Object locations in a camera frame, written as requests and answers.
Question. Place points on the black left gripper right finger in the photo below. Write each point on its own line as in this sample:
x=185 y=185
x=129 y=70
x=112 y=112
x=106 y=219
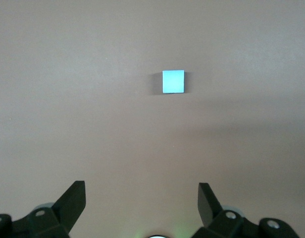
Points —
x=217 y=223

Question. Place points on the blue cube block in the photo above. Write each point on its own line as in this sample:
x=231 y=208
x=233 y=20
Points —
x=173 y=81

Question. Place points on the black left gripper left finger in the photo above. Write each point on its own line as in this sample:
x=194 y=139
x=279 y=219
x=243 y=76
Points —
x=56 y=218

